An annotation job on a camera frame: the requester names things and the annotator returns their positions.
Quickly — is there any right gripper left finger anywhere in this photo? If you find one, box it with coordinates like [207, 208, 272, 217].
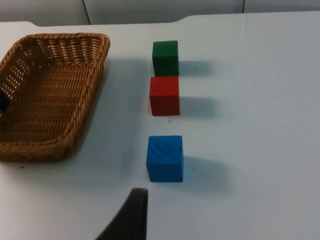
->
[0, 89, 11, 113]

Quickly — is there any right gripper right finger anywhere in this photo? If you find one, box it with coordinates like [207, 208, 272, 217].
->
[94, 187, 149, 240]

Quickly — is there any pale brown wicker basket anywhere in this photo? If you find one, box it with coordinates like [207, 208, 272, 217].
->
[0, 32, 111, 163]

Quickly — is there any blue cube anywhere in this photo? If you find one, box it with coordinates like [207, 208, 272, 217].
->
[145, 135, 185, 183]

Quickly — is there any red cube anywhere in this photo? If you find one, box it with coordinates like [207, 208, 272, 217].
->
[149, 76, 181, 117]

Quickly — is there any green cube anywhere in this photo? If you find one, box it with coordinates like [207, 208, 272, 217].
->
[151, 40, 180, 77]

